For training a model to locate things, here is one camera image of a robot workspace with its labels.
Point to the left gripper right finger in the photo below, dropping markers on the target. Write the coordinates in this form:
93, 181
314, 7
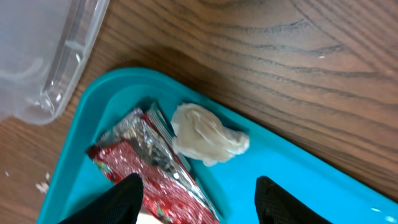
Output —
274, 205

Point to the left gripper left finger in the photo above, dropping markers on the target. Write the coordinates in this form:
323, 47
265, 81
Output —
121, 204

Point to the large white plate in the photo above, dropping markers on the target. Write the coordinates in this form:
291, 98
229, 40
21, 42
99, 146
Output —
144, 218

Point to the red snack wrapper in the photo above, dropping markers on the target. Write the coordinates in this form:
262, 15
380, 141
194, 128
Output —
141, 143

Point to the small white tissue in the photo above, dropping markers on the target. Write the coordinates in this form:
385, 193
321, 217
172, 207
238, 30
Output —
200, 135

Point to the teal plastic tray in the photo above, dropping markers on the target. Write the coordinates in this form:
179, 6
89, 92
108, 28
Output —
231, 185

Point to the clear plastic bin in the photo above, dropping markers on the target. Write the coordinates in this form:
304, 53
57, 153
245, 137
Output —
45, 45

